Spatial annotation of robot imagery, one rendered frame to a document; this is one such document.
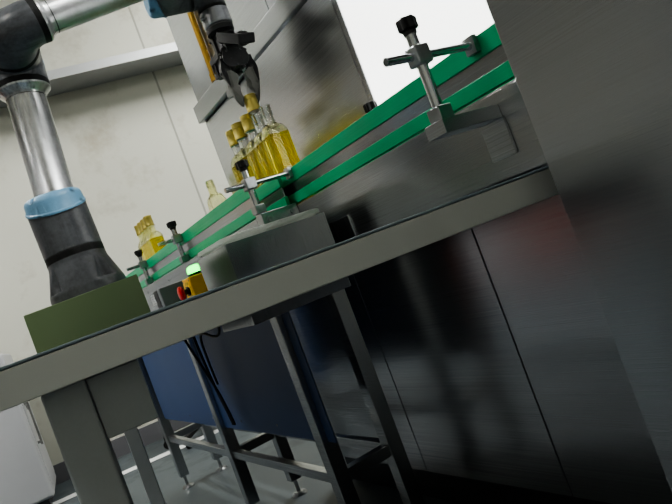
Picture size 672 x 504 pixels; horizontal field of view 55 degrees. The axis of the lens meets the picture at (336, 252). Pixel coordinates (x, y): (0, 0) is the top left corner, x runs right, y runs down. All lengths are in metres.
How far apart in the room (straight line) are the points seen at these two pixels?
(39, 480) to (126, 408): 3.37
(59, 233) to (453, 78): 0.80
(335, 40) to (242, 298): 1.01
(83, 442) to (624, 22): 0.61
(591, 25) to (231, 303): 0.42
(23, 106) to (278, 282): 1.08
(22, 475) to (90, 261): 2.75
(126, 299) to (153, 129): 3.63
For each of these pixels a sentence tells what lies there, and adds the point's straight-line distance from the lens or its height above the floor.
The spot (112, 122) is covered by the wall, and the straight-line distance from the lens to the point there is 4.88.
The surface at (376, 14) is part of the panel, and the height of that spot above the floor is 1.18.
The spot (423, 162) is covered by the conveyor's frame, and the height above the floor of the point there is 0.83.
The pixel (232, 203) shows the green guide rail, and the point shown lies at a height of 0.95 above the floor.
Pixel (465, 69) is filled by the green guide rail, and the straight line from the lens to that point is 1.03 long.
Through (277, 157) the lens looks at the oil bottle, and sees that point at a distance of 1.57.
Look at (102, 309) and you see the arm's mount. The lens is 1.30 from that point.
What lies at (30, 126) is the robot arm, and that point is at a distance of 1.60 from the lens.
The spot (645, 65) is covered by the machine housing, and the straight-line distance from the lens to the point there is 0.64.
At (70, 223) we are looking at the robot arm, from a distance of 1.38.
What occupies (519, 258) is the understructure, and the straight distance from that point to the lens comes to 1.31.
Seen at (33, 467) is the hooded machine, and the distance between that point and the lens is 4.01.
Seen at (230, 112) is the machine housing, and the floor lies 1.29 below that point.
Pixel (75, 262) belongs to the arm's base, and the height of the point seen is 0.90.
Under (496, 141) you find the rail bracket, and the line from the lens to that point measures 0.98.
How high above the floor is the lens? 0.74
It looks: level
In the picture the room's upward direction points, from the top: 21 degrees counter-clockwise
